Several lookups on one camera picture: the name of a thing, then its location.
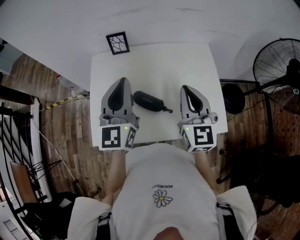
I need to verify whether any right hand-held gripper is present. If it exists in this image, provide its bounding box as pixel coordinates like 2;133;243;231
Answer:
177;84;218;153

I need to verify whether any person's chin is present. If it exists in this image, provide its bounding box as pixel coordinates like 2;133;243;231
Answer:
154;226;186;240

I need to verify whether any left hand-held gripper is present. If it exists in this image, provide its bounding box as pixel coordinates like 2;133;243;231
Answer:
97;77;141;152

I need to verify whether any person's right forearm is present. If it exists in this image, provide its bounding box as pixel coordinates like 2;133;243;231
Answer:
194;151;218;194

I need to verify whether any white flower print shirt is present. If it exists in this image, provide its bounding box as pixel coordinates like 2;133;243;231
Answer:
67;142;258;240

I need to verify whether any black backpack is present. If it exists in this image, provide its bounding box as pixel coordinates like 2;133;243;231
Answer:
21;191;78;240

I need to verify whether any black fan power cable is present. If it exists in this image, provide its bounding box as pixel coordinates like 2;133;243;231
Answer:
226;99;265;122

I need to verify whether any person's left forearm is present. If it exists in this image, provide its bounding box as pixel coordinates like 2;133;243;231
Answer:
102;150;128;204

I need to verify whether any thin white cord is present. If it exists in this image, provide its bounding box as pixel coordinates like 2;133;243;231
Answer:
37;128;80;188

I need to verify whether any yellow black hazard tape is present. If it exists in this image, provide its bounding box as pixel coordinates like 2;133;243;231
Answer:
45;93;91;110

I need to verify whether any black harness strap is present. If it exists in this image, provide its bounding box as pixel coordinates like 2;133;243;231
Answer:
98;212;112;227
217;202;235;240

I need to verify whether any black office chair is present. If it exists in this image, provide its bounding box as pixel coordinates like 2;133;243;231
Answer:
0;85;53;240
217;140;300;216

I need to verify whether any black glasses case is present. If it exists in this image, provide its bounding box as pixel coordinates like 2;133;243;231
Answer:
133;90;173;113

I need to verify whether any black standing fan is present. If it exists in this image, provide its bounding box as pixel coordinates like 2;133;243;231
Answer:
221;38;300;115

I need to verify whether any brown wooden board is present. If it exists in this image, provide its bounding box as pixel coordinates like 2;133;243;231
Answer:
9;161;38;203

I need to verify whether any black framed picture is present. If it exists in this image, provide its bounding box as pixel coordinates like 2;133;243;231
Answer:
105;31;130;56

